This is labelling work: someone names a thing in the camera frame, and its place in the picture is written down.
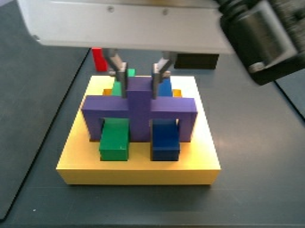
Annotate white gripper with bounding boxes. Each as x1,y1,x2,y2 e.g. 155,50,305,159
15,0,231,98

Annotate purple m-shaped block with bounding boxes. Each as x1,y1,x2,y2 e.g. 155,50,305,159
81,77,197,143

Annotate green block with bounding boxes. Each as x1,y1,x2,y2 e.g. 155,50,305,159
97,68,136,162

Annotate yellow slotted board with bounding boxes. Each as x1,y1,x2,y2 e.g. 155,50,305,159
56,76,220,185

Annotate red block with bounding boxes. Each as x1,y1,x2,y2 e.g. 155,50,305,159
92,47,108,72

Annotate blue block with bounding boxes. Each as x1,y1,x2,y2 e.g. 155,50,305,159
148,77,180,162

